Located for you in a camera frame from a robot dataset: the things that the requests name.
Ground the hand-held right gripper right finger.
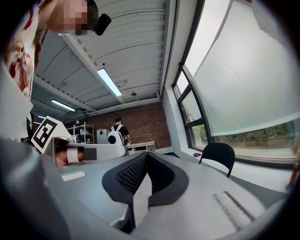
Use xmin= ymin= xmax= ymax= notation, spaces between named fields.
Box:
xmin=130 ymin=151 xmax=288 ymax=240

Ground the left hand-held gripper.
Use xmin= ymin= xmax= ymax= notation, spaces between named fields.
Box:
xmin=30 ymin=115 xmax=129 ymax=168

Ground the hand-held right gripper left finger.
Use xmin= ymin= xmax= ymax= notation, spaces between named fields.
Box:
xmin=41 ymin=151 xmax=150 ymax=234

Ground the black folding chair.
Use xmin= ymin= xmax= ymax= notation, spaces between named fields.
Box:
xmin=198 ymin=142 xmax=236 ymax=178

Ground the person's left hand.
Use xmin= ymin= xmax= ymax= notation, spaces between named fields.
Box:
xmin=55 ymin=147 xmax=85 ymax=168

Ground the white cabinet red diamond mark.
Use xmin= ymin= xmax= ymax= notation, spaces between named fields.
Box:
xmin=96 ymin=128 xmax=111 ymax=145

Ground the metal shelf rack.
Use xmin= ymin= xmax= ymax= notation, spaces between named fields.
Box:
xmin=67 ymin=121 xmax=95 ymax=144

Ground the white desk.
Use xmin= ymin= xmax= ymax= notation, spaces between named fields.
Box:
xmin=127 ymin=140 xmax=156 ymax=155

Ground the long ceiling light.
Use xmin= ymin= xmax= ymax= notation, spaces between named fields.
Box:
xmin=51 ymin=99 xmax=76 ymax=112
xmin=97 ymin=67 xmax=123 ymax=97

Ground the orange drink bottle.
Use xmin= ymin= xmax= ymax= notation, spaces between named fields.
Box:
xmin=290 ymin=161 xmax=300 ymax=188

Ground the person's cream printed shirt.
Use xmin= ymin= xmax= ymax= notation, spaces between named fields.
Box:
xmin=0 ymin=0 xmax=49 ymax=143

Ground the person's head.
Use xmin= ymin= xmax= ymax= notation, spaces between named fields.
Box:
xmin=38 ymin=0 xmax=99 ymax=36

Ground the black window frame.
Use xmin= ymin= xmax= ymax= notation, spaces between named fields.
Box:
xmin=172 ymin=0 xmax=300 ymax=170

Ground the black head-worn camera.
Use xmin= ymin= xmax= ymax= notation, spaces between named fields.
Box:
xmin=92 ymin=0 xmax=112 ymax=37

